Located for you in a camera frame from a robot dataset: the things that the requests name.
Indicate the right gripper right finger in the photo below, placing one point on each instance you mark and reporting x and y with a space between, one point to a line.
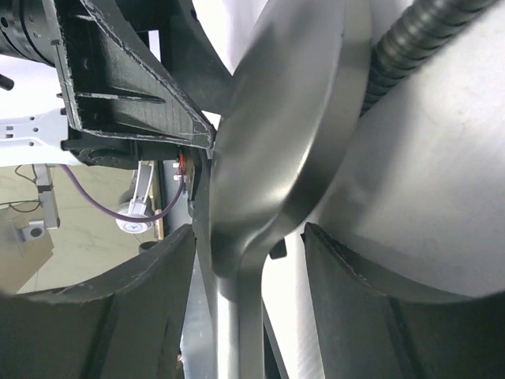
373 323

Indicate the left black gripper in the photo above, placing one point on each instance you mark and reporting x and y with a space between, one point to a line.
112 85

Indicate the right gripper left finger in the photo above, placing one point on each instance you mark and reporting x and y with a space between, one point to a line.
124 323

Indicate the grey shower head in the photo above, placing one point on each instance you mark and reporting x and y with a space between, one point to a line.
297 94

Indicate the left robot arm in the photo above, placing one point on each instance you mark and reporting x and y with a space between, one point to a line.
173 33

